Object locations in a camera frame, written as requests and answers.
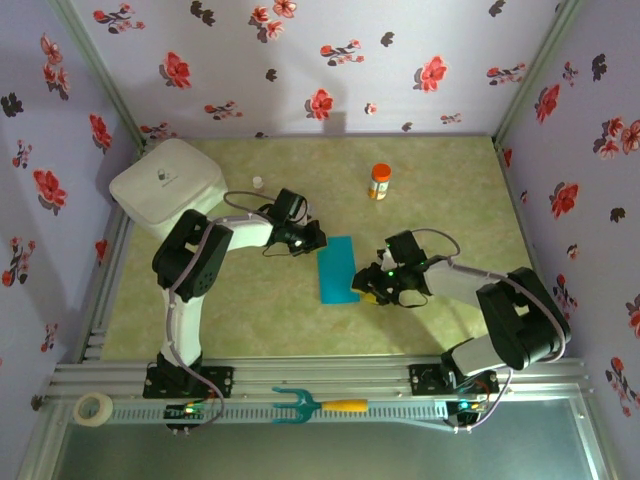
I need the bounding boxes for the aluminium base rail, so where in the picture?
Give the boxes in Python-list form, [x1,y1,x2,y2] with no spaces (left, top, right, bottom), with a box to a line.
[48,355,587,401]

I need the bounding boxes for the teal cloth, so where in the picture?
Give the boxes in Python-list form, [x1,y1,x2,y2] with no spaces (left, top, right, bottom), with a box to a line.
[316,235,362,306]

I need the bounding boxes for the grey slotted cable duct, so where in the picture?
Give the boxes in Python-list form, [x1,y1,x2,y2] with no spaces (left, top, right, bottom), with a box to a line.
[107,403,454,431]

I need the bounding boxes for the grey right arm cable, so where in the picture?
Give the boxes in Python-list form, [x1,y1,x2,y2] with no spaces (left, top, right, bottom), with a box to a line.
[409,228,572,435]

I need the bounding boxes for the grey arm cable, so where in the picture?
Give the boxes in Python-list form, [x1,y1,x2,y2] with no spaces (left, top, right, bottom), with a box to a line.
[409,228,572,435]
[164,191,277,434]

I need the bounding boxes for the aluminium corner post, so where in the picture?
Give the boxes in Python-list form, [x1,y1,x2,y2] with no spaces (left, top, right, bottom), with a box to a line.
[47,0,149,151]
[492,0,587,146]

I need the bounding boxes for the aluminium side rail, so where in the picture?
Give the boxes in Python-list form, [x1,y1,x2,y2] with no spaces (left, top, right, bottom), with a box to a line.
[494,142,569,357]
[74,204,136,362]

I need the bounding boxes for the teal fork with yellow handle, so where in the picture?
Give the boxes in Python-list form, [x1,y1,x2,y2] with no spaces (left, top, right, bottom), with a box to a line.
[271,386,370,426]

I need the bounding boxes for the orange-capped bottle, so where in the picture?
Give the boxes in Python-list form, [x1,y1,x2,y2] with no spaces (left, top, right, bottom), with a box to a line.
[367,162,392,201]

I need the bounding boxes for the grey left arm cable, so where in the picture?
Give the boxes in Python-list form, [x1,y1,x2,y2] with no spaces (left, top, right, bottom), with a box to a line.
[164,191,277,434]

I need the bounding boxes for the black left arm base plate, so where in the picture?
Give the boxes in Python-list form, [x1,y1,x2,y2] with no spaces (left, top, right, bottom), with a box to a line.
[143,364,236,400]

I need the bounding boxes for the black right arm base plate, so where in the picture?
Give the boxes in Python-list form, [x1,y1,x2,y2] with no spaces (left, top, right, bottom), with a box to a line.
[408,363,500,396]

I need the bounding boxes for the white square lidded box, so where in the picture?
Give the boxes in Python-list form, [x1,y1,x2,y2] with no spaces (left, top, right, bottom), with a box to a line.
[108,138,229,241]

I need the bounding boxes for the white tape roll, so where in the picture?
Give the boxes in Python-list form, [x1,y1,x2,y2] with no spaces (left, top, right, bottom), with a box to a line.
[73,392,114,428]

